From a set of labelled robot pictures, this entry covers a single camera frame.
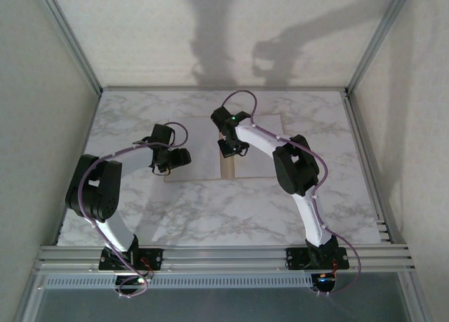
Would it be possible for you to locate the brown clipboard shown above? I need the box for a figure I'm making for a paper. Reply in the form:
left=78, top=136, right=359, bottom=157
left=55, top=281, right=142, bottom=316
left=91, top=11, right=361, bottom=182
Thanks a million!
left=163, top=114, right=284, bottom=182

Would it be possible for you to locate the small lit controller board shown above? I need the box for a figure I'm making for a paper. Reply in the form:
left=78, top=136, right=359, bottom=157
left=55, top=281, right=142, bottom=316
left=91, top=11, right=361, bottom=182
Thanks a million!
left=114, top=274, right=152, bottom=291
left=311, top=272, right=338, bottom=291

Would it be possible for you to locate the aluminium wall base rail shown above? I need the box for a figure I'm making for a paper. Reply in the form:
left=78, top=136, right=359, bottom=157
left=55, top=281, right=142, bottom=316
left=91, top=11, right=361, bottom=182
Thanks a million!
left=100, top=86, right=349, bottom=93

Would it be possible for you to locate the aluminium table edge rail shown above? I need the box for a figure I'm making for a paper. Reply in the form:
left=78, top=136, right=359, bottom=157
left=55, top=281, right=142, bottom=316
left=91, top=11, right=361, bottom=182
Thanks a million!
left=33, top=243, right=417, bottom=274

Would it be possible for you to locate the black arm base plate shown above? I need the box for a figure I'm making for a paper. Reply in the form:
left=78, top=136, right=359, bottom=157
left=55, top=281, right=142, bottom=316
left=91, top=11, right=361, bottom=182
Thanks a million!
left=286, top=246, right=351, bottom=270
left=98, top=248, right=165, bottom=271

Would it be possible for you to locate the aluminium frame post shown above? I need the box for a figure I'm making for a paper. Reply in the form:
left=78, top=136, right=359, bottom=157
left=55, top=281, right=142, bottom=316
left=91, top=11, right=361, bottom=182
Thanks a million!
left=33, top=0, right=104, bottom=95
left=344, top=0, right=415, bottom=95

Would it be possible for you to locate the slotted grey cable duct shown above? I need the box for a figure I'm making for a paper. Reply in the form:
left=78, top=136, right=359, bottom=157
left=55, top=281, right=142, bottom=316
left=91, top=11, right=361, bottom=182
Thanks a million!
left=41, top=274, right=314, bottom=290

